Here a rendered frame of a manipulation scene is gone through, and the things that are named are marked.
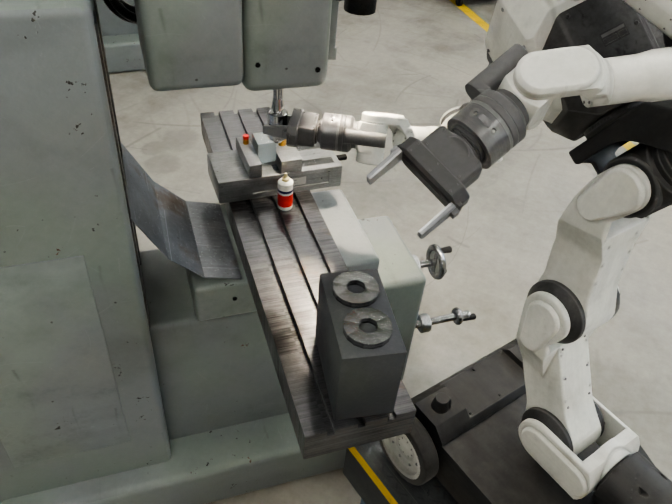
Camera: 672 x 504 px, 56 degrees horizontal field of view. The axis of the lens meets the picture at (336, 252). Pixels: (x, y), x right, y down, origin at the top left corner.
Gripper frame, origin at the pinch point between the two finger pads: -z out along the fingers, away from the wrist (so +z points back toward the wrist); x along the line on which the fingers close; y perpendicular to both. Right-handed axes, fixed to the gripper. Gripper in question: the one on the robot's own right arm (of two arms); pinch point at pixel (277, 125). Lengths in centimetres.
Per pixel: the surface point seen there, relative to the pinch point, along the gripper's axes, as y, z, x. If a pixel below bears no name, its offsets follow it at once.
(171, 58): -24.1, -16.9, 21.1
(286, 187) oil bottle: 18.3, 2.4, -0.4
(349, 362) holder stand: 9, 25, 62
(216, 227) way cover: 32.7, -16.2, 2.3
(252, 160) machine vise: 15.0, -7.8, -6.0
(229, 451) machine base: 97, -8, 31
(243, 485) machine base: 110, -3, 34
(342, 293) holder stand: 6, 22, 48
